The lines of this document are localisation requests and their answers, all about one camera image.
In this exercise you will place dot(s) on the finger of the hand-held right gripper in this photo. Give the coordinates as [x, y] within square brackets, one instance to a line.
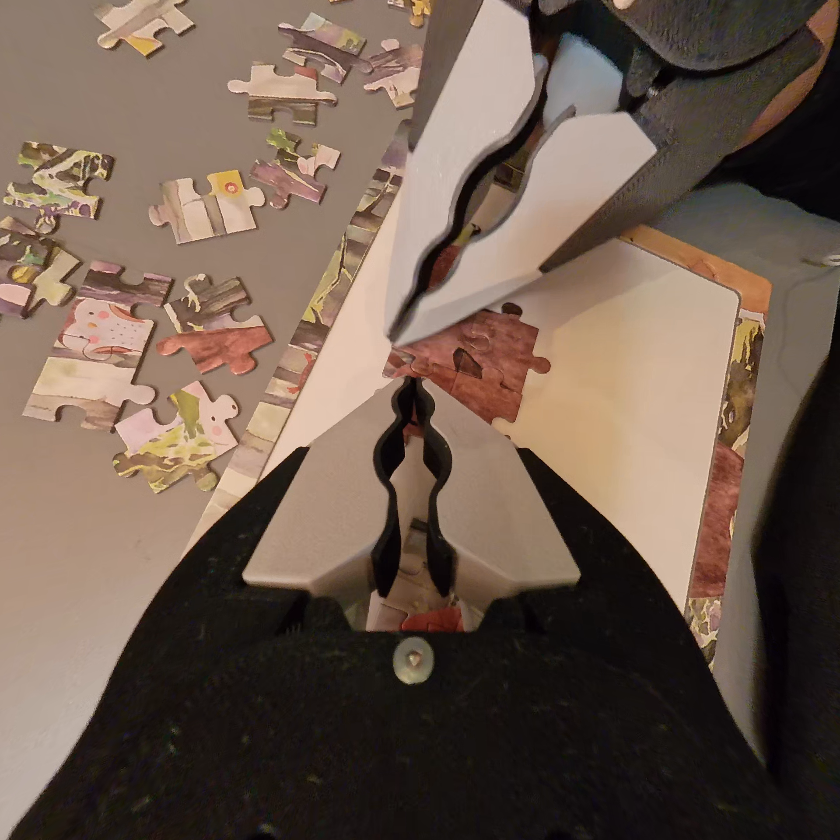
[479, 98]
[571, 184]

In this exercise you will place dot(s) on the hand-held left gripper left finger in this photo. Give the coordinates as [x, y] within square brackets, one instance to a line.
[315, 525]

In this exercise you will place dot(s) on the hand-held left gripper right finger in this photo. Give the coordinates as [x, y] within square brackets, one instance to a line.
[512, 525]

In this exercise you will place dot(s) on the scattered loose puzzle pieces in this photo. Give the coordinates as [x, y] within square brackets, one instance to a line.
[203, 210]

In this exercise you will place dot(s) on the person's right hand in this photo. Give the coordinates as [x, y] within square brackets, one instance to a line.
[797, 98]

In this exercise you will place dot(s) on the printed frame puzzle tray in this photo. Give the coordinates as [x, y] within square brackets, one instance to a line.
[623, 361]

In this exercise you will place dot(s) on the joined bear face puzzle pieces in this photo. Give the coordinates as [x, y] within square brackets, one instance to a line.
[485, 400]

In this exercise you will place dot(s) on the assembled grey puzzle section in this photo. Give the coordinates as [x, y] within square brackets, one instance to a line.
[415, 558]

